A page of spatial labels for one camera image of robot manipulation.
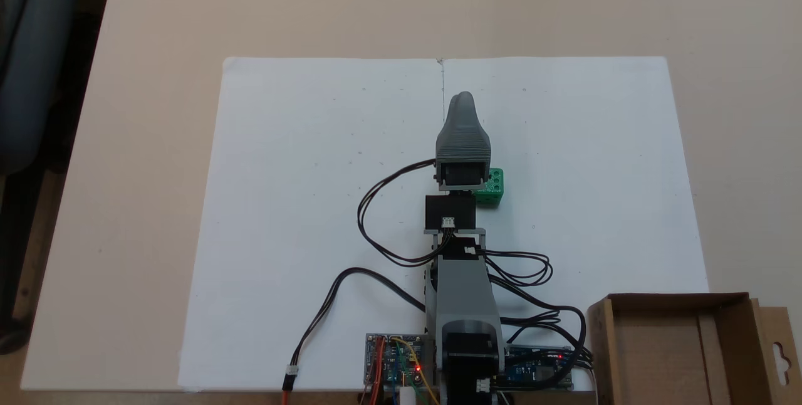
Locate green dice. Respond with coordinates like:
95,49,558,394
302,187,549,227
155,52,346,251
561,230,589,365
474,168,504,208

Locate white paper sheet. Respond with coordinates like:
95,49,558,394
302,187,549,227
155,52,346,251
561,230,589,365
439,56,711,392
177,57,447,392

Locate dark upholstered chair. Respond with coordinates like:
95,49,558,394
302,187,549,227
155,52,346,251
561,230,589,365
0,0,88,175

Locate black gripper servo cable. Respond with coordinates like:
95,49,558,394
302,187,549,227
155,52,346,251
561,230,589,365
357,159,453,267

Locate black elbow servo cable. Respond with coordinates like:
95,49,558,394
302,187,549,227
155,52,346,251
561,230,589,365
487,273,595,373

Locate black wrist servo cable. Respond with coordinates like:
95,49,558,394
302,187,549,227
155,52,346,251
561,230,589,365
479,247,554,287

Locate brown cardboard box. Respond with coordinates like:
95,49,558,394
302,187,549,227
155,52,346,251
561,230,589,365
586,292,802,405

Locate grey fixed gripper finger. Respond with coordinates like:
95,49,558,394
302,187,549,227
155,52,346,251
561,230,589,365
444,91,483,127

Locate yellow wire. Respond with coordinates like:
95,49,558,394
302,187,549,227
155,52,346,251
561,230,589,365
391,337,440,405

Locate motor controller circuit board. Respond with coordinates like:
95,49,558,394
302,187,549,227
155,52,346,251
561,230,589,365
364,332,434,388

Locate blue power converter board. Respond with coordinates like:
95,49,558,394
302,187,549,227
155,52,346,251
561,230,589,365
498,345,575,391

